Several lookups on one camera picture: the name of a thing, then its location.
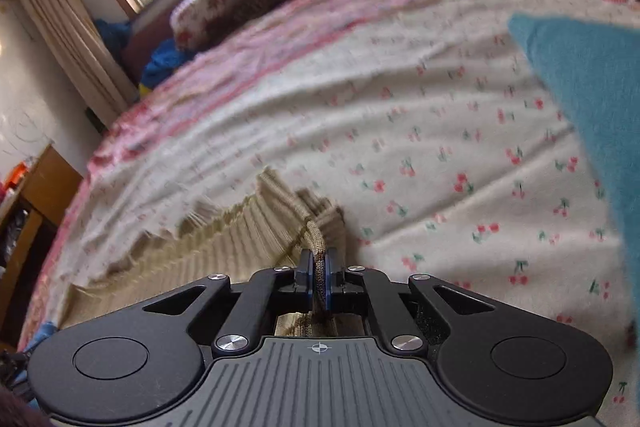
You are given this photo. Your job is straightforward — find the beige curtain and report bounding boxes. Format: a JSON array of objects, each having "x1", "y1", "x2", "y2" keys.
[{"x1": 0, "y1": 0, "x2": 138, "y2": 128}]

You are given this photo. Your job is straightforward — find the orange toy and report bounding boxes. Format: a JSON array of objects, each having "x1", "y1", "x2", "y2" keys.
[{"x1": 2, "y1": 162, "x2": 28, "y2": 188}]

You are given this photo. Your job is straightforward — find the pink striped bed sheet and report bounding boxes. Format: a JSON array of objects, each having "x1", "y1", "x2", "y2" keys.
[{"x1": 20, "y1": 0, "x2": 506, "y2": 348}]

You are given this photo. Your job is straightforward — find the blue cloth heap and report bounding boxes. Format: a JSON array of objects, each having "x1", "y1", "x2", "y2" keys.
[{"x1": 140, "y1": 39, "x2": 201, "y2": 90}]

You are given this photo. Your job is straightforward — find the teal folded garment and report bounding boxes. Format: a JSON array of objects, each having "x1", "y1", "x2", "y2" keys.
[{"x1": 507, "y1": 12, "x2": 640, "y2": 273}]

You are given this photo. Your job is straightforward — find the beige striped knit sweater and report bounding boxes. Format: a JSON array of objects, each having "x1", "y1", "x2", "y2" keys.
[{"x1": 70, "y1": 166, "x2": 373, "y2": 339}]

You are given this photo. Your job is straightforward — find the floral folded quilt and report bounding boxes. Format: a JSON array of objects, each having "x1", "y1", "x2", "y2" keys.
[{"x1": 169, "y1": 0, "x2": 278, "y2": 50}]

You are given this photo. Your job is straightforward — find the cherry print bed sheet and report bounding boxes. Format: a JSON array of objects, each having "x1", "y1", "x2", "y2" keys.
[{"x1": 20, "y1": 0, "x2": 640, "y2": 427}]

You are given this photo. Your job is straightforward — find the wooden desk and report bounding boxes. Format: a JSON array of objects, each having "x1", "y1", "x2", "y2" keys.
[{"x1": 0, "y1": 144, "x2": 83, "y2": 348}]

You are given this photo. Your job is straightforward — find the blue plastic bag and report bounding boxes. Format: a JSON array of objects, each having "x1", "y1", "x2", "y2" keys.
[{"x1": 92, "y1": 18, "x2": 133, "y2": 52}]

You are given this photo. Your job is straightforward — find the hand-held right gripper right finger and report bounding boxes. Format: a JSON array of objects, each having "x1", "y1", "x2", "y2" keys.
[{"x1": 322, "y1": 249, "x2": 496, "y2": 353}]

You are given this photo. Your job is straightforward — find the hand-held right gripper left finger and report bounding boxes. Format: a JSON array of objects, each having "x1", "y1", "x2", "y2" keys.
[{"x1": 142, "y1": 249, "x2": 318, "y2": 353}]

